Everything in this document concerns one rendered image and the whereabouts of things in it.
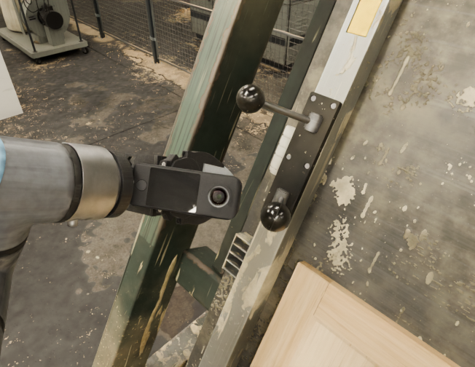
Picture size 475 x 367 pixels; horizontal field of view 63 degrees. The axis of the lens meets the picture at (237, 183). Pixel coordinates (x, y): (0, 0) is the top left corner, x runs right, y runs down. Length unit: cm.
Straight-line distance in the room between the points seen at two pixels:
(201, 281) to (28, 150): 54
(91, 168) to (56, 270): 217
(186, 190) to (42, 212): 13
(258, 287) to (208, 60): 40
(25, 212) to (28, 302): 209
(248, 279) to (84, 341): 160
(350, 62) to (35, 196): 43
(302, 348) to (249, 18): 55
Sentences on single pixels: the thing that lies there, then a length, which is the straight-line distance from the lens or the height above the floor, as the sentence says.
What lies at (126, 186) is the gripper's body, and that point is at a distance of 40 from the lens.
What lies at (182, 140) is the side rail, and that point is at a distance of 73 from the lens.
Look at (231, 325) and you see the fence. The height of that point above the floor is 119.
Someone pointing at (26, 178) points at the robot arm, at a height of 159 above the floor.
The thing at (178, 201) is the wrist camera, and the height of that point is 151.
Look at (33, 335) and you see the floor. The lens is 230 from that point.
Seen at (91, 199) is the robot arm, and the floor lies 154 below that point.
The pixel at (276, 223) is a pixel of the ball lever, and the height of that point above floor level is 145.
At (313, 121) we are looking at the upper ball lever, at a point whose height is 151.
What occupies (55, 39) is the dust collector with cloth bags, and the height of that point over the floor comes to 23.
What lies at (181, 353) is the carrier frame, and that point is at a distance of 113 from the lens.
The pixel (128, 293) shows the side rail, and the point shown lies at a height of 110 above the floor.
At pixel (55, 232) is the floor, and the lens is 277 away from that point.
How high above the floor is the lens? 177
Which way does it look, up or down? 38 degrees down
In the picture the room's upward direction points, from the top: straight up
